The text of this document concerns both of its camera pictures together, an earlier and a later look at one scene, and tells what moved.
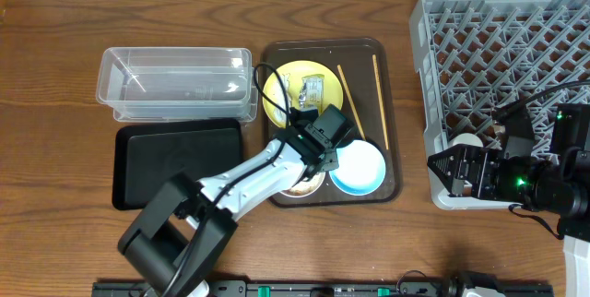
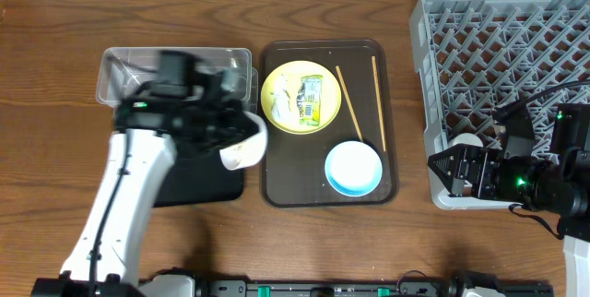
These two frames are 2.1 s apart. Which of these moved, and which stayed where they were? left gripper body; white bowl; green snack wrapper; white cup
Moved: left gripper body; white bowl
Stayed: white cup; green snack wrapper
